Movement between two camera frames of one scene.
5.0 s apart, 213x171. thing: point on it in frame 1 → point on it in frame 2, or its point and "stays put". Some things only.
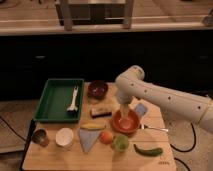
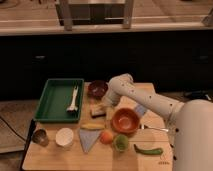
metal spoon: x=145 y=126 stays put
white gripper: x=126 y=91 → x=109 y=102
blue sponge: x=141 y=109 stays put
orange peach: x=106 y=137 stays put
